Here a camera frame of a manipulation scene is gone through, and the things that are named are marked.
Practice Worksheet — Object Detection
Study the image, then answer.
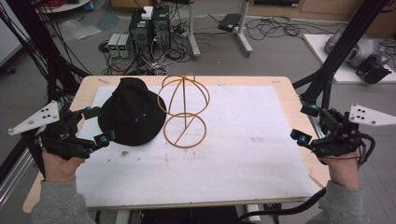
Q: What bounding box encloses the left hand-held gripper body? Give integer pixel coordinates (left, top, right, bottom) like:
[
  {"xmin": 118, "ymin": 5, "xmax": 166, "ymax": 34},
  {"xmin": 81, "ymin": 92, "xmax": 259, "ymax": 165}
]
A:
[{"xmin": 7, "ymin": 100, "xmax": 96, "ymax": 161}]

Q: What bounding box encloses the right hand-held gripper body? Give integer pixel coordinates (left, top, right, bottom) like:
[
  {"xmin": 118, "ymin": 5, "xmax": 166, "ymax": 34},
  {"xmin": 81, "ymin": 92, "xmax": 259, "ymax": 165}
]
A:
[{"xmin": 311, "ymin": 104, "xmax": 396, "ymax": 166}]

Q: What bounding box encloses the black bucket hat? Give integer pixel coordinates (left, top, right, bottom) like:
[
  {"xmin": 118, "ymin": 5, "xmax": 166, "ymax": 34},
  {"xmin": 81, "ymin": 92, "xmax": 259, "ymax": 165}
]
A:
[{"xmin": 97, "ymin": 77, "xmax": 168, "ymax": 147}]

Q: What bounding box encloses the wire hat stand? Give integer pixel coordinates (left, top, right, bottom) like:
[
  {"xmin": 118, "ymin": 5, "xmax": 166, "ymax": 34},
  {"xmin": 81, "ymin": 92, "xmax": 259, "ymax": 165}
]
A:
[{"xmin": 156, "ymin": 73, "xmax": 211, "ymax": 149}]

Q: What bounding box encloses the person's left hand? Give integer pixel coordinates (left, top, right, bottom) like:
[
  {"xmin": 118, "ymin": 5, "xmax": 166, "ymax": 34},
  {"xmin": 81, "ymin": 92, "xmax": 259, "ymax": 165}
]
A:
[{"xmin": 41, "ymin": 148, "xmax": 86, "ymax": 184}]

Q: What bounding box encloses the person's right hand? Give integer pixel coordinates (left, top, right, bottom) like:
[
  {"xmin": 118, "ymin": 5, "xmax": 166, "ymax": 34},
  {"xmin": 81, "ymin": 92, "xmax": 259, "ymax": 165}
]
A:
[{"xmin": 318, "ymin": 150, "xmax": 362, "ymax": 190}]

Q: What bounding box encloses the white floor board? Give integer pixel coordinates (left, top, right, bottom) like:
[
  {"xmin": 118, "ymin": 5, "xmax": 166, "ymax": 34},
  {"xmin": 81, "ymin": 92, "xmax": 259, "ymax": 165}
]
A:
[{"xmin": 303, "ymin": 33, "xmax": 396, "ymax": 85}]

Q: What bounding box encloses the black device on board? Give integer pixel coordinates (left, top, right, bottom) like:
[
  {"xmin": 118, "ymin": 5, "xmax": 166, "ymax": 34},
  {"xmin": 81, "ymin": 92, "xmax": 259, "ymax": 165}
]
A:
[{"xmin": 355, "ymin": 55, "xmax": 393, "ymax": 85}]

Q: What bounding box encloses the grey power supply unit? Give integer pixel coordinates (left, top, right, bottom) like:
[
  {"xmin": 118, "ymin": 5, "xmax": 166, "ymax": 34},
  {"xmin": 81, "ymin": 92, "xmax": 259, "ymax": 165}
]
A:
[
  {"xmin": 107, "ymin": 33, "xmax": 121, "ymax": 59},
  {"xmin": 117, "ymin": 34, "xmax": 132, "ymax": 60}
]

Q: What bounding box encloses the person's left grey sleeve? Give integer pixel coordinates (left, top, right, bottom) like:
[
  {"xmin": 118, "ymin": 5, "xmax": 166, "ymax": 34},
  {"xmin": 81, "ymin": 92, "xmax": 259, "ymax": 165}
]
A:
[{"xmin": 31, "ymin": 177, "xmax": 97, "ymax": 224}]

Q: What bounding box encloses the person's grey sleeve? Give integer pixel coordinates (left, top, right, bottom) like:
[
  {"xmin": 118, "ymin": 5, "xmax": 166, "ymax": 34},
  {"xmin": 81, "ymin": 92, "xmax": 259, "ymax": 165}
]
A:
[
  {"xmin": 31, "ymin": 177, "xmax": 97, "ymax": 224},
  {"xmin": 306, "ymin": 179, "xmax": 372, "ymax": 224}
]

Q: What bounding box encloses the person's right grey sleeve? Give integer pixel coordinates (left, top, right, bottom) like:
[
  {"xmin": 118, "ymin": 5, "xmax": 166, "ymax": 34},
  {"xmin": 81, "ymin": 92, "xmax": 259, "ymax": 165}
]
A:
[{"xmin": 306, "ymin": 179, "xmax": 372, "ymax": 224}]

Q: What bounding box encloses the grey robot head shell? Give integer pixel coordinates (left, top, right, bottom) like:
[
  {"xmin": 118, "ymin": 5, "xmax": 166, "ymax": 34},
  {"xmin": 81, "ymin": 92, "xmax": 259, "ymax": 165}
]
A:
[{"xmin": 324, "ymin": 27, "xmax": 390, "ymax": 69}]

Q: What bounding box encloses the white foam mat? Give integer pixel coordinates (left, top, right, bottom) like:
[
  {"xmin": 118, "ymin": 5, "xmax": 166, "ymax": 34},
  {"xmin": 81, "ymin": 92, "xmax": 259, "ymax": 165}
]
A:
[{"xmin": 75, "ymin": 84, "xmax": 318, "ymax": 208}]

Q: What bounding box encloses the black computer tower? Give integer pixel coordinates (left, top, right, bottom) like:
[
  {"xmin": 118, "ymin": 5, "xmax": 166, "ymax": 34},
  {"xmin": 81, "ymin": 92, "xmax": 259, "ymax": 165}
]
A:
[{"xmin": 128, "ymin": 6, "xmax": 172, "ymax": 61}]

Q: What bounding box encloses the grey metal stand leg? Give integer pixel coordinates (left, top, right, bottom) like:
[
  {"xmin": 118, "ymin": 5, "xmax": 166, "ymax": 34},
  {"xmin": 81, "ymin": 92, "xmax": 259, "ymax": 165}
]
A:
[
  {"xmin": 187, "ymin": 0, "xmax": 202, "ymax": 62},
  {"xmin": 234, "ymin": 0, "xmax": 254, "ymax": 58}
]

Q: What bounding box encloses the black flat box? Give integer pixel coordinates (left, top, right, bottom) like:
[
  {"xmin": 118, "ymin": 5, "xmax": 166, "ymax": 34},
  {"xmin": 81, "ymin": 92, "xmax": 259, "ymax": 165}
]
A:
[{"xmin": 218, "ymin": 12, "xmax": 243, "ymax": 33}]

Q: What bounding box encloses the black metal frame post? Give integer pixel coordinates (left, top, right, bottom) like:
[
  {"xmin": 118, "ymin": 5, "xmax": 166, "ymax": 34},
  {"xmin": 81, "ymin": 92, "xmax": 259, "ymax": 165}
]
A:
[
  {"xmin": 5, "ymin": 0, "xmax": 92, "ymax": 104},
  {"xmin": 292, "ymin": 0, "xmax": 390, "ymax": 110}
]

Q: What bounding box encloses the black corrugated cable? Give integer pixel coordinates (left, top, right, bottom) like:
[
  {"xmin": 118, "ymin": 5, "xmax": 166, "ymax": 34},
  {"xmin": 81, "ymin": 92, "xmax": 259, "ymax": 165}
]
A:
[{"xmin": 238, "ymin": 187, "xmax": 328, "ymax": 222}]

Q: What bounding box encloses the tangle of black floor cables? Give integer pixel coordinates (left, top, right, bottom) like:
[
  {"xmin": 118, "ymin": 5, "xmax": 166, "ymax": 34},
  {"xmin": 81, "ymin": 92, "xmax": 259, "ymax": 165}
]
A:
[{"xmin": 246, "ymin": 15, "xmax": 337, "ymax": 41}]

